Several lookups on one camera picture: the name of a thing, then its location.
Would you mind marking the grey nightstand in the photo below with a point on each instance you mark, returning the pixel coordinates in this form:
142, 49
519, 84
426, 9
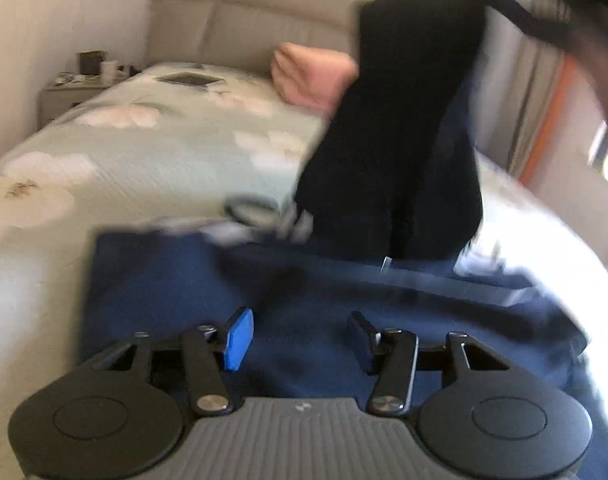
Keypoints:
66, 100

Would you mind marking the white cup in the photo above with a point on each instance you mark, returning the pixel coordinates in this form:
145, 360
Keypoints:
109, 68

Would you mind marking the pink pillow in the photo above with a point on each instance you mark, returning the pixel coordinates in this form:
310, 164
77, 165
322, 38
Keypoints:
314, 77

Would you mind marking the orange strip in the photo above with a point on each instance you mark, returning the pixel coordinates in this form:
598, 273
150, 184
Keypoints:
548, 120

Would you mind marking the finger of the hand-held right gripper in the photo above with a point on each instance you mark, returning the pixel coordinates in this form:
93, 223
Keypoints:
528, 10

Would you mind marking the bed with floral cover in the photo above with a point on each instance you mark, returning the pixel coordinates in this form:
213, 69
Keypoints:
134, 150

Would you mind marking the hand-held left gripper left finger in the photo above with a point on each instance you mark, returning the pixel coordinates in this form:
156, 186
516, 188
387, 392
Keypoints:
239, 337

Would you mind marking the black garment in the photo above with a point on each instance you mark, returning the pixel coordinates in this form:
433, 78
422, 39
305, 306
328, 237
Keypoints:
403, 110

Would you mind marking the navy blue garment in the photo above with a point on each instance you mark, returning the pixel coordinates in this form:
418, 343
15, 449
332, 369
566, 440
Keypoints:
304, 300

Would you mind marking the beige padded headboard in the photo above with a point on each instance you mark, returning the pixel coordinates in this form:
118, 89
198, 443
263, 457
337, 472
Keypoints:
264, 15

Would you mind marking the dark box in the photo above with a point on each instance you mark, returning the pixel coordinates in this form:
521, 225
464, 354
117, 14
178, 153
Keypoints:
90, 62

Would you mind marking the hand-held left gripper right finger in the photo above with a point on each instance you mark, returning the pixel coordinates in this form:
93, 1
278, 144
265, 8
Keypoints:
361, 342

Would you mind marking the pale curtain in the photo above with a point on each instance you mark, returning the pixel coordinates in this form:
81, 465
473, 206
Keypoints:
526, 100

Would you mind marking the dark flat tablet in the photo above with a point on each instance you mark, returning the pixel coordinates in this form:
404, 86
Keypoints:
189, 79

